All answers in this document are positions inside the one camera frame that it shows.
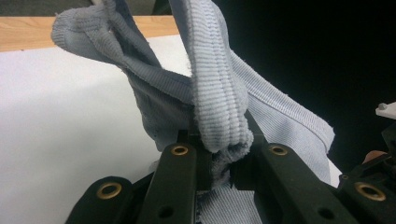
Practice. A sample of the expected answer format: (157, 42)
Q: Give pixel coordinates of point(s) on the light blue tank top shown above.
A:
(218, 102)

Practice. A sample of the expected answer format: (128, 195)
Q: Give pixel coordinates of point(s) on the white table mat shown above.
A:
(62, 124)

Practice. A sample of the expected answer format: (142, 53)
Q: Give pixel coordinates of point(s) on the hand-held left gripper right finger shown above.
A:
(280, 183)

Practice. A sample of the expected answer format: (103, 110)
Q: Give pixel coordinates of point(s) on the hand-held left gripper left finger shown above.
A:
(174, 183)

